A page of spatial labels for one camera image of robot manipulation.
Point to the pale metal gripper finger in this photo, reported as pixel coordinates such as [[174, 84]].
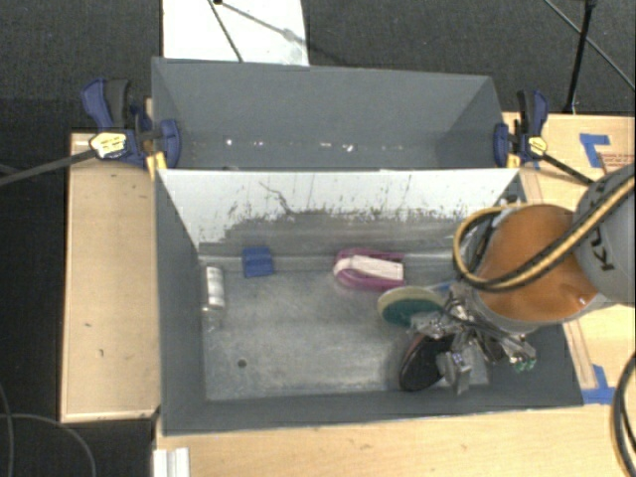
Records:
[[454, 368], [480, 368]]

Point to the black oval disc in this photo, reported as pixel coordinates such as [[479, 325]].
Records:
[[420, 365]]

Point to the green and cream disc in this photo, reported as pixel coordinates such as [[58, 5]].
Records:
[[405, 307]]

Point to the grey metal bin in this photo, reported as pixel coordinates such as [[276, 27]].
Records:
[[308, 326]]

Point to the blue block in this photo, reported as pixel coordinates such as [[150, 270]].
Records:
[[258, 262]]

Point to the pale wood board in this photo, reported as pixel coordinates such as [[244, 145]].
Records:
[[111, 286]]

